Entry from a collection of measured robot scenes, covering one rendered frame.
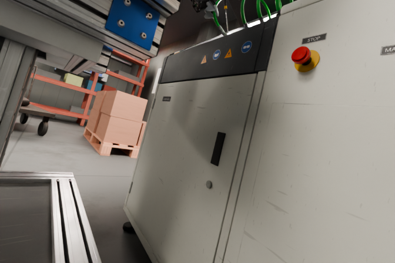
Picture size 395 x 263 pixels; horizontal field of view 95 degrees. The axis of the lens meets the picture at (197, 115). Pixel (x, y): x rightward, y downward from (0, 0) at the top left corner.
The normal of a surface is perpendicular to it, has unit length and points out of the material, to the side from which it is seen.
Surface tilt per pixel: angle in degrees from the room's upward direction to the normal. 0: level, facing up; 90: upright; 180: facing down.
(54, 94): 90
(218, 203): 90
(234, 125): 90
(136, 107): 90
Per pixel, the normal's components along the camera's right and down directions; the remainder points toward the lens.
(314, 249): -0.76, -0.24
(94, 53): 0.63, 0.10
